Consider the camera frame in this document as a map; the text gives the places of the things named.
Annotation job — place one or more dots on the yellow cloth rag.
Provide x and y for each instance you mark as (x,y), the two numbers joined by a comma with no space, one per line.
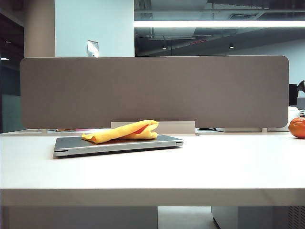
(126,134)

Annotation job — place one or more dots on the silver closed laptop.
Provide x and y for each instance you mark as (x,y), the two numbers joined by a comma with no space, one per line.
(78,146)

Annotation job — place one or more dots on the grey fabric desk divider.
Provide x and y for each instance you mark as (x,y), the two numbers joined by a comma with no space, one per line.
(152,90)

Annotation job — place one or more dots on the pink flat item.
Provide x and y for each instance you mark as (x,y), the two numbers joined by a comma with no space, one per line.
(81,129)

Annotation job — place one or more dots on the white rounded box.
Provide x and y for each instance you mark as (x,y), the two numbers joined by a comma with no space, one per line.
(294,112)

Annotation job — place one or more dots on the orange fruit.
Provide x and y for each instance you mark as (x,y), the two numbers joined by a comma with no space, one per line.
(297,127)

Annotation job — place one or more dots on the wall poster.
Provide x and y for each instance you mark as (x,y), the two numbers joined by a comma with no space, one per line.
(93,48)

